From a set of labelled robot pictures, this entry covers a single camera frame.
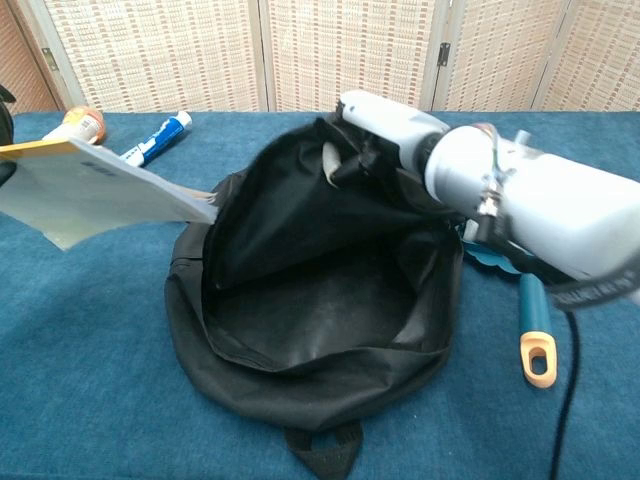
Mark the black fabric backpack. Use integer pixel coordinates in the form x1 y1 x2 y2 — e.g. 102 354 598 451
164 117 469 480

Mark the yellow white notebook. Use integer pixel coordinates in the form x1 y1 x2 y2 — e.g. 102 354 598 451
0 138 220 251

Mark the orange drink bottle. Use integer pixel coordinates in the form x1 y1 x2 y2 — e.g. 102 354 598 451
42 106 107 146

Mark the woven folding screen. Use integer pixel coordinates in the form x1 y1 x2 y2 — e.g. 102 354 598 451
24 0 640 113

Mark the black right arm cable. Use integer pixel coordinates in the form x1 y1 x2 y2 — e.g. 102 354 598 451
548 307 582 480

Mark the teal lint roller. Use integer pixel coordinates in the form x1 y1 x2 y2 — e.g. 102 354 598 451
462 219 557 390

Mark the blue white toothpaste tube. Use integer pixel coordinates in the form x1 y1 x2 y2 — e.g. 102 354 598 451
118 110 194 168

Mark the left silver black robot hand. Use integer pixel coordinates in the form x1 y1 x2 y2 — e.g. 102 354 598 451
0 83 19 189

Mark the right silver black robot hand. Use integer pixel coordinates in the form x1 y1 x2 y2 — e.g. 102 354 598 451
322 89 451 191

